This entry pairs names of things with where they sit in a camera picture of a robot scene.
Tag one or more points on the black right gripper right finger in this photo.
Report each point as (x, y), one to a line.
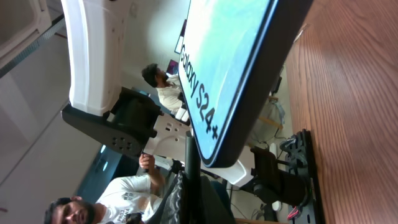
(212, 208)

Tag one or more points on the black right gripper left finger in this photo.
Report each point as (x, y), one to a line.
(172, 208)

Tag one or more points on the blue Galaxy smartphone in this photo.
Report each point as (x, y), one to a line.
(232, 53)

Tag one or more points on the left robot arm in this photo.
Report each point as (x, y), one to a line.
(125, 121)

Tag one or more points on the man in white t-shirt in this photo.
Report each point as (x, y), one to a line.
(123, 196)

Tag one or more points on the seated man in background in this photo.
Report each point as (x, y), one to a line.
(168, 87)

